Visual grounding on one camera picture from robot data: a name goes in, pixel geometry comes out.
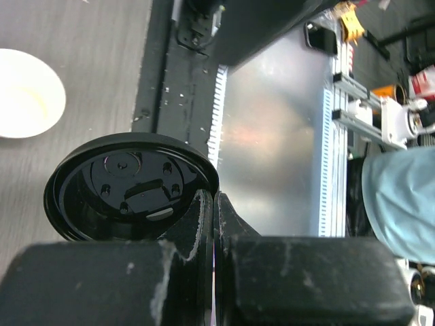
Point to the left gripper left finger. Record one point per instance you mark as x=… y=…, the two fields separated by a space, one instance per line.
x=184 y=295

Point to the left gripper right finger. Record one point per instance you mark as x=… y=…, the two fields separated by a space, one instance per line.
x=226 y=224

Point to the black plastic cup lid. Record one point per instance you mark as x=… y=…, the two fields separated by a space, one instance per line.
x=125 y=186

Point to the brown paper cup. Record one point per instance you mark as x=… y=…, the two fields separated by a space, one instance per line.
x=33 y=97

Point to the white slotted cable duct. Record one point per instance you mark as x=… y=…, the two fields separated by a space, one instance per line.
x=215 y=133

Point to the aluminium frame rail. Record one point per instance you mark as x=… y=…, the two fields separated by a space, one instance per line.
x=333 y=159

